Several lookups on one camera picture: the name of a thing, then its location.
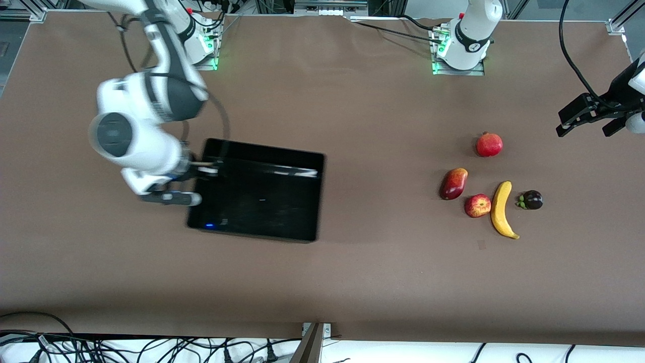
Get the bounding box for black plastic box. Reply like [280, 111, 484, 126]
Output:
[186, 138, 327, 244]

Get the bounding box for yellow banana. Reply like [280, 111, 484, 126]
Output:
[490, 180, 520, 240]

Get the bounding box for red yellow apple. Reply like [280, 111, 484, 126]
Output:
[465, 194, 492, 218]

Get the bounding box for red pomegranate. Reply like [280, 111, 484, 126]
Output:
[476, 132, 503, 158]

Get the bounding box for dark purple mangosteen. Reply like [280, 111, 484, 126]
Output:
[515, 190, 544, 211]

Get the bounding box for red yellow mango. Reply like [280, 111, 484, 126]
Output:
[439, 167, 469, 201]

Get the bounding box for grey power strip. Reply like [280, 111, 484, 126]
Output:
[294, 0, 368, 17]

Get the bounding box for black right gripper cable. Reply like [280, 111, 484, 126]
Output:
[151, 73, 231, 164]

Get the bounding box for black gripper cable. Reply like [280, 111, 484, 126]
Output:
[558, 0, 618, 104]
[151, 73, 231, 164]

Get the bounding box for aluminium frame corner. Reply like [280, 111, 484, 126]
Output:
[607, 0, 645, 36]
[0, 0, 48, 23]

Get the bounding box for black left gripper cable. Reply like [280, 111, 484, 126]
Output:
[558, 0, 618, 104]

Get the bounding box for black cable on table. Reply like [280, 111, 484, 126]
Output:
[348, 15, 446, 45]

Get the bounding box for aluminium table edge bracket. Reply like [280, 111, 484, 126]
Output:
[290, 323, 333, 363]

